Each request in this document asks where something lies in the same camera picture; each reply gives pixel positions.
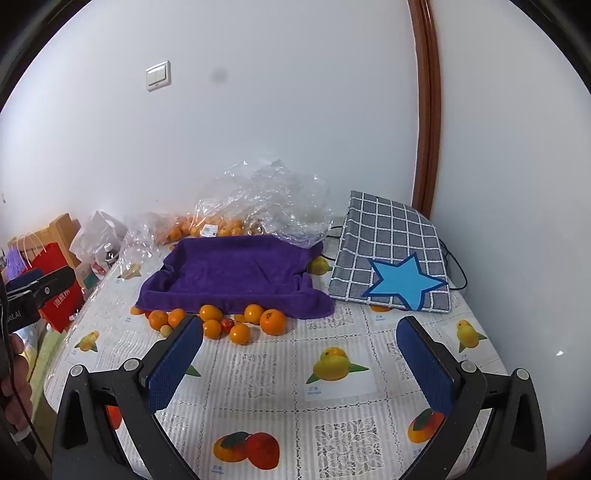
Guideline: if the brown wooden door frame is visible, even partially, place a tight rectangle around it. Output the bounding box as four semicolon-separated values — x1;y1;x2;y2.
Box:
407;0;441;217

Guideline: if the white plastic bag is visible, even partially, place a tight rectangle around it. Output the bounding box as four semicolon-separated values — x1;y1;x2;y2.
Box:
69;211;129;269

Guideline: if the small clear plastic bag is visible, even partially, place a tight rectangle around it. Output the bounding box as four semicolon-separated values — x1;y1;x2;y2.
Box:
119;217;162;278

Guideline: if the purple towel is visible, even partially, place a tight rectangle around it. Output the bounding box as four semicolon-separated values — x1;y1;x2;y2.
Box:
135;234;335;320

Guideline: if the person's left hand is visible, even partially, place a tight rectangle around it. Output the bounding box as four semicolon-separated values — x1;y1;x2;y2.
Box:
0;333;34;432

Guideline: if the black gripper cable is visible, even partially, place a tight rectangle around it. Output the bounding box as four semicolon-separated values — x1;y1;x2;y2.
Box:
0;277;54;464

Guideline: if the large orange with stem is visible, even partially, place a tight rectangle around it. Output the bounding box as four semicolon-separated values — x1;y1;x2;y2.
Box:
259;309;287;336

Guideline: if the crumpled clear plastic bag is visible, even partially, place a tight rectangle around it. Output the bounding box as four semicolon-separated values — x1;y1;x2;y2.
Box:
194;159;333;250

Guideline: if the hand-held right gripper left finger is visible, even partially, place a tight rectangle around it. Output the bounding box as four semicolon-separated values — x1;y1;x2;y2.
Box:
52;315;205;480

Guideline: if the white green carton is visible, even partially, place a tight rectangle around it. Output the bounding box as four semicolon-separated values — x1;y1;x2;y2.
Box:
75;262;108;290

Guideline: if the red paper bag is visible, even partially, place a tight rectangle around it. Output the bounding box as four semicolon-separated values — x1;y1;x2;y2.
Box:
16;233;87;334

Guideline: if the brown cardboard box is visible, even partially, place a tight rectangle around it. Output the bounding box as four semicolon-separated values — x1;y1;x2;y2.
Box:
46;213;82;260

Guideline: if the clear bag of oranges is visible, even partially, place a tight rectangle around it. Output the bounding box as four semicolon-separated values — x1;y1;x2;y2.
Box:
152;212;260;246

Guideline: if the blue paper star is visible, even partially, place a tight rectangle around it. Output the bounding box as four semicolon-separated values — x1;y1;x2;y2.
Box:
361;252;448;312

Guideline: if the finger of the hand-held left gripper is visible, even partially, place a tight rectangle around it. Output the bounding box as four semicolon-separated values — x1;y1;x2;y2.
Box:
4;266;76;306

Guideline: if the white light switch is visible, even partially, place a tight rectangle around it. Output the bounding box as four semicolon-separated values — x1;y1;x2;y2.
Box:
146;60;172;93

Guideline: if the purple bag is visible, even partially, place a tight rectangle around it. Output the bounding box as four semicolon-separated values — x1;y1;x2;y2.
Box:
2;249;27;278

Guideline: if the grey checked cloth bag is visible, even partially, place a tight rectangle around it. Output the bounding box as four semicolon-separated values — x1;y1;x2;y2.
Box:
328;191;452;313

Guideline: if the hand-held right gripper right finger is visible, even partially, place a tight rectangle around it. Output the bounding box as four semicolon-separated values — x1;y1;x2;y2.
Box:
396;315;548;480

